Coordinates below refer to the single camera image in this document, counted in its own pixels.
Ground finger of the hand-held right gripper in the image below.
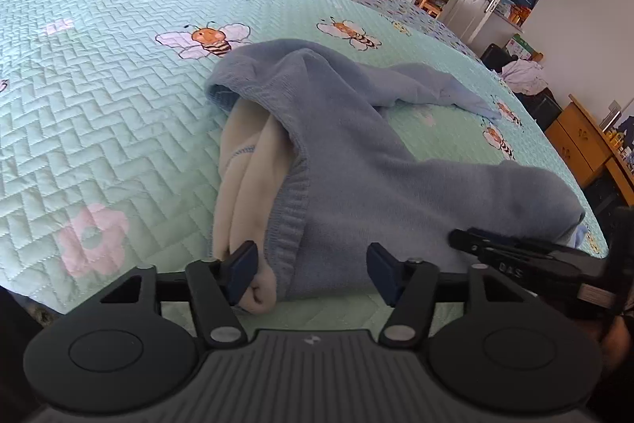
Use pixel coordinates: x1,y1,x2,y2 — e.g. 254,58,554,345
448,227,563,262

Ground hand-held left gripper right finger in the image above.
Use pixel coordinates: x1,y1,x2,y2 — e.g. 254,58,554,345
365,242,546,349

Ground black suitcase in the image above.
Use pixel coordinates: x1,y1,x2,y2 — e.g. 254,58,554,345
589,168,634,230

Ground wooden desk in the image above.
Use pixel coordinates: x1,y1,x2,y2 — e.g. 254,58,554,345
545,93,634,207

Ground white clothes pile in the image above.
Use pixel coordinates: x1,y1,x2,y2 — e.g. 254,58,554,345
498,59,548,96

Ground bee print quilted bedspread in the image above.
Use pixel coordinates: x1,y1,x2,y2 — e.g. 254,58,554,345
0,0,610,335

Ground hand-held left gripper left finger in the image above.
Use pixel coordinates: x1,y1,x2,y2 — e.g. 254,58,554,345
84,241,261,349

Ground cream knit garment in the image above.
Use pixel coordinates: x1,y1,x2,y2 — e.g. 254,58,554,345
213,98,311,316

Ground person's right hand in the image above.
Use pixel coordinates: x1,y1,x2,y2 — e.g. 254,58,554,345
600,314,634,367

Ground green white carton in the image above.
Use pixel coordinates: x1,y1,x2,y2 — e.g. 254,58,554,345
505,34,544,62

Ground black armchair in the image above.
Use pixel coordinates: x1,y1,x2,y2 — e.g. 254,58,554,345
479,42,563,132

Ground blue knit pants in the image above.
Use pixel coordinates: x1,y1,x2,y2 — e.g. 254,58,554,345
205,39,590,306

